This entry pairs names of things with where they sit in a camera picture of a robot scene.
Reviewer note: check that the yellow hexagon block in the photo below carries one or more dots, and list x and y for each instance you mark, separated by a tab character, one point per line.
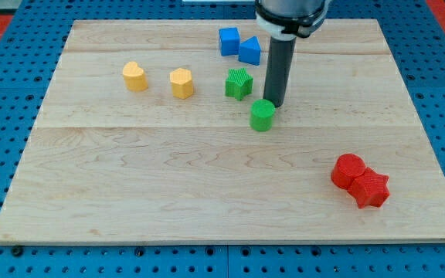
181	82

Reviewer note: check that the red cylinder block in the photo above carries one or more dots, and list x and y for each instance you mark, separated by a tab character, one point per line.
347	168

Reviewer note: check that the green cylinder block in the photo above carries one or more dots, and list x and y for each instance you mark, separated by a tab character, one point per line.
261	115

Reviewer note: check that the green star block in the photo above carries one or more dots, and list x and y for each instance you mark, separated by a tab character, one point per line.
238	84

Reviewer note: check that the red star block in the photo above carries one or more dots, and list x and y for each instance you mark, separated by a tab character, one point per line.
370	189

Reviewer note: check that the blue cube block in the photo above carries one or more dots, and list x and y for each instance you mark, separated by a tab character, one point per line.
229	41

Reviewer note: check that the blue triangle block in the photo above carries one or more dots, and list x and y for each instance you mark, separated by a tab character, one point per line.
250	51

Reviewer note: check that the light wooden board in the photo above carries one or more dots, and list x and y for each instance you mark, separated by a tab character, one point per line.
105	166

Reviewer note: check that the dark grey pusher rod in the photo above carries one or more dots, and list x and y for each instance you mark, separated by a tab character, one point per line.
279	60

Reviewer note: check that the yellow heart block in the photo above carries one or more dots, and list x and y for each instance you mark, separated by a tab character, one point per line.
134	77

